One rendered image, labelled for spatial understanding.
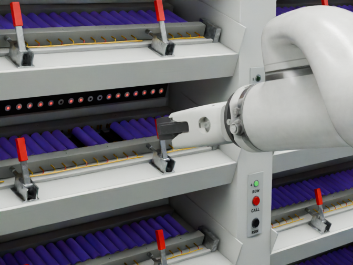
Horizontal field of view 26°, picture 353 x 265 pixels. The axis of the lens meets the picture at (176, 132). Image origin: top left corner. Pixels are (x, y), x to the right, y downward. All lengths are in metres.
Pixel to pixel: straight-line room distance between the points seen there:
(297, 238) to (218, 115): 0.73
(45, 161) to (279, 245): 0.56
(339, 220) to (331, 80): 1.02
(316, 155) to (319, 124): 0.77
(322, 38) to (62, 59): 0.52
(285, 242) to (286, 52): 0.79
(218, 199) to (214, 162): 0.10
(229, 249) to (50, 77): 0.52
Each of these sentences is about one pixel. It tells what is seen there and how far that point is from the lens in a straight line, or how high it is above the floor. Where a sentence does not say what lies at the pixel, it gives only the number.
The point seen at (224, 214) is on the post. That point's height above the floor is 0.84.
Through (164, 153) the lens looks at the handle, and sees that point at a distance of 1.31.
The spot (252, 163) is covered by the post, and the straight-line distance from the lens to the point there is 1.44.
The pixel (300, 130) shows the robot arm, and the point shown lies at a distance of 0.84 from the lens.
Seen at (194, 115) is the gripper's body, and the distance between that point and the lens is 0.95.
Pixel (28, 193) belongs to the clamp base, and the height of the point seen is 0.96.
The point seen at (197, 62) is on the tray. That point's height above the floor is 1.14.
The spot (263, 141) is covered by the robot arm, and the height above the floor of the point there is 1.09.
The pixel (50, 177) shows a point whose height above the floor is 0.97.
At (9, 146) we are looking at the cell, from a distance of 1.26.
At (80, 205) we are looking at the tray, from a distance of 1.21.
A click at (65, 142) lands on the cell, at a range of 1.30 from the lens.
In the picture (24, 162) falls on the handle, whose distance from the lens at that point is 1.16.
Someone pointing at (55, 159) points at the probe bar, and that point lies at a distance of 1.24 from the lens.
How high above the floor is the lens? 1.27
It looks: 11 degrees down
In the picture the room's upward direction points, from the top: straight up
